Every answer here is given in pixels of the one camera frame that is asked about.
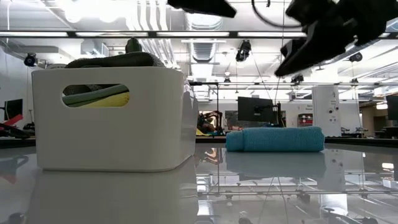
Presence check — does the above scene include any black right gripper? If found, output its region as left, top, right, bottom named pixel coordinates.
left=273, top=0, right=398, bottom=78

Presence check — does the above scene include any grey microfiber towel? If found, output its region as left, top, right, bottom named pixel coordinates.
left=64, top=51, right=166, bottom=69

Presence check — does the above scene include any teal microfiber towel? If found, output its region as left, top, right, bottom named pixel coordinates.
left=225, top=126, right=326, bottom=153

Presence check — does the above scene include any yellow microfiber towel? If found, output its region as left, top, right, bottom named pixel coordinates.
left=79, top=92, right=131, bottom=108

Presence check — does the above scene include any light blue microfiber towel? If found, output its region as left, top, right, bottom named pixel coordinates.
left=62, top=84, right=130, bottom=107

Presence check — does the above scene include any white plastic bin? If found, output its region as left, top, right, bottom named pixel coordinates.
left=30, top=66, right=200, bottom=173

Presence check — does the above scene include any white box with arrow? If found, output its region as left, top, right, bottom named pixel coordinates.
left=312, top=85, right=340, bottom=138

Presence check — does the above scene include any red shelf unit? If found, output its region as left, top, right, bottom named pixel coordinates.
left=297, top=113, right=314, bottom=128

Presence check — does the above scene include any black flat monitor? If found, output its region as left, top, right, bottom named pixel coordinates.
left=238, top=96, right=279, bottom=123
left=3, top=98, right=24, bottom=121

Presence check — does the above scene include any dark cabinet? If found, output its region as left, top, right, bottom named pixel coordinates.
left=386, top=94, right=398, bottom=121

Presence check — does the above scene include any black dome camera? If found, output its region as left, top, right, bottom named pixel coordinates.
left=24, top=52, right=38, bottom=67
left=348, top=51, right=364, bottom=63

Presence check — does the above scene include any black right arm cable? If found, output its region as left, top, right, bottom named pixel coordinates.
left=251, top=0, right=303, bottom=29

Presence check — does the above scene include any black hanging ceiling camera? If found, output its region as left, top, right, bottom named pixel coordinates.
left=235, top=39, right=252, bottom=62

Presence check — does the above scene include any black table frame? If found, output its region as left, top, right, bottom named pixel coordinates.
left=0, top=136, right=398, bottom=149

